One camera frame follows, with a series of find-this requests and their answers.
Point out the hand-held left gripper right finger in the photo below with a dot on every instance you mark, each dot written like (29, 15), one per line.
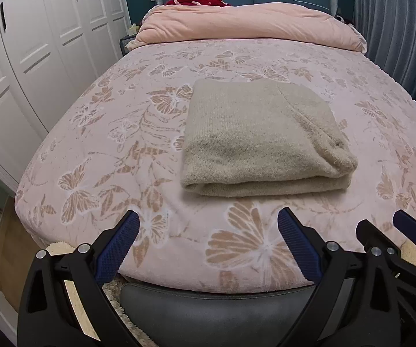
(298, 242)

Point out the beige knitted blanket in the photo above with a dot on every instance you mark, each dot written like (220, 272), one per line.
(258, 141)

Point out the dark nightstand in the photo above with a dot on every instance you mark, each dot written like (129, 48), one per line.
(125, 45)

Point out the pink butterfly print blanket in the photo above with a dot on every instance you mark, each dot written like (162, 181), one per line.
(121, 151)

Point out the beige pillow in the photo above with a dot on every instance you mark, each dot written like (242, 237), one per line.
(132, 45)

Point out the grey blue curtain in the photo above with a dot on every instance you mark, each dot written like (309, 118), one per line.
(399, 32)

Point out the white wardrobe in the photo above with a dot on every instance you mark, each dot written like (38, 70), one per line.
(31, 61)

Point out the grey leather bed footboard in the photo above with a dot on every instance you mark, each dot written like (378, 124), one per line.
(215, 314)

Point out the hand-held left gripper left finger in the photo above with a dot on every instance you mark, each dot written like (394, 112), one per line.
(117, 245)

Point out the pink duvet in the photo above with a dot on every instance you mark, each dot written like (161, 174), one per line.
(251, 23)

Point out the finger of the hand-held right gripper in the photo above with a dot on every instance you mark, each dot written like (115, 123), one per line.
(368, 233)
(410, 227)

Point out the tissue box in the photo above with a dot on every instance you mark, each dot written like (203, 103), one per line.
(134, 29)

